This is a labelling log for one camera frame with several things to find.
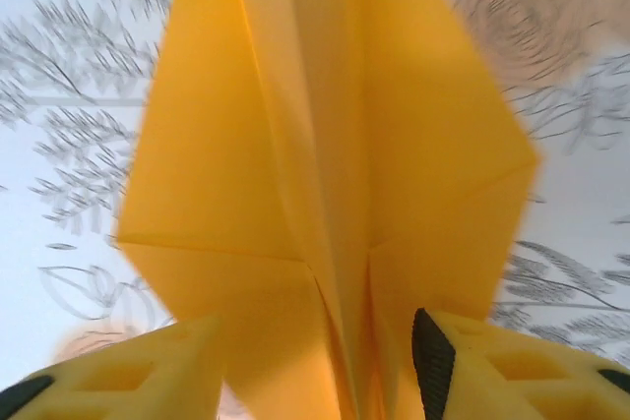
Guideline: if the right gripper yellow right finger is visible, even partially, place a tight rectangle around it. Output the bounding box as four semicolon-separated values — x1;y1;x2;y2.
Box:
411;307;630;420

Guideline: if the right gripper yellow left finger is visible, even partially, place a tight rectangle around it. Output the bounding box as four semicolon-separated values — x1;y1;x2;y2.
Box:
0;311;225;420

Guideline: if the yellow paper sheet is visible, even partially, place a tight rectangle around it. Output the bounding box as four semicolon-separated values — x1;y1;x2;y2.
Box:
115;0;541;420

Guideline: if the floral printed table cover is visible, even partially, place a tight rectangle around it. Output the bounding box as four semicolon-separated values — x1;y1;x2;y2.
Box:
0;0;630;391

